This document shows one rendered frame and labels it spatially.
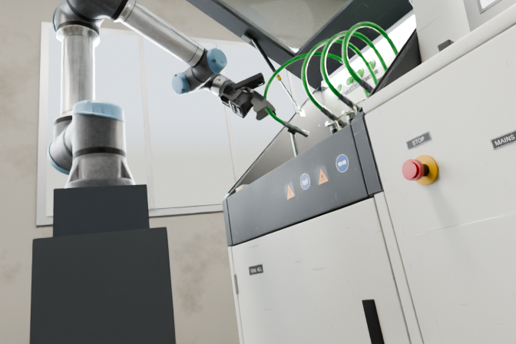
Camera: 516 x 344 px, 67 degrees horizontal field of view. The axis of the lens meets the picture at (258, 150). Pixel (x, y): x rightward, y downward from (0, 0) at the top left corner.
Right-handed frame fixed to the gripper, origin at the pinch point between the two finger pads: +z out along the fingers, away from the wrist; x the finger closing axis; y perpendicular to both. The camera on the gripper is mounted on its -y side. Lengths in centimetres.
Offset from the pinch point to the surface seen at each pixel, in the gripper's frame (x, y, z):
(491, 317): 42, 34, 72
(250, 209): -1.5, 32.2, 15.9
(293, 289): 5, 44, 41
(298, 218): 14.6, 30.5, 33.6
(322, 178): 25.5, 22.4, 35.2
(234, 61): -131, -89, -130
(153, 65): -102, -34, -159
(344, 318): 17, 43, 55
